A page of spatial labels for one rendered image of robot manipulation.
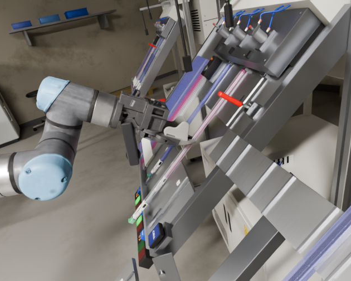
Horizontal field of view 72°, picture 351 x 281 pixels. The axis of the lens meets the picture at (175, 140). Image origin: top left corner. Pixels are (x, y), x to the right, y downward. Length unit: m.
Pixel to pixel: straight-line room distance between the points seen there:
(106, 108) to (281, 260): 0.69
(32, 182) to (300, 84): 0.53
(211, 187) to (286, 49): 0.34
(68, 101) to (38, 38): 4.64
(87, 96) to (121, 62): 4.96
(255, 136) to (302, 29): 0.24
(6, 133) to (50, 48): 1.71
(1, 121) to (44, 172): 4.06
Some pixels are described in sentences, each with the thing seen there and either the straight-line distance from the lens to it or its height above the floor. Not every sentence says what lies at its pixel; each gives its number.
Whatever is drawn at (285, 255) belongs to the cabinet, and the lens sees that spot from 0.89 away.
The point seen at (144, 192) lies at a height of 0.73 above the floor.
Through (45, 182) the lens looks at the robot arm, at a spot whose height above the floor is 1.06.
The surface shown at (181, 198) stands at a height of 0.82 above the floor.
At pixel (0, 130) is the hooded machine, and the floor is 0.27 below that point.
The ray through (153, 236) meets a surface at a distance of 0.64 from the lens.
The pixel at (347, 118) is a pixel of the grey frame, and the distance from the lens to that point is 0.67.
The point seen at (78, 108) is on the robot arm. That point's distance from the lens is 0.54.
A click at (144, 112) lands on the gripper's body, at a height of 1.08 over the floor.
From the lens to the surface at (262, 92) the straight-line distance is 0.62.
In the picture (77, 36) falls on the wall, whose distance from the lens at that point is 5.27.
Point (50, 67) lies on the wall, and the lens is 5.17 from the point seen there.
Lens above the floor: 1.26
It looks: 27 degrees down
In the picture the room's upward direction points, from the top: 13 degrees counter-clockwise
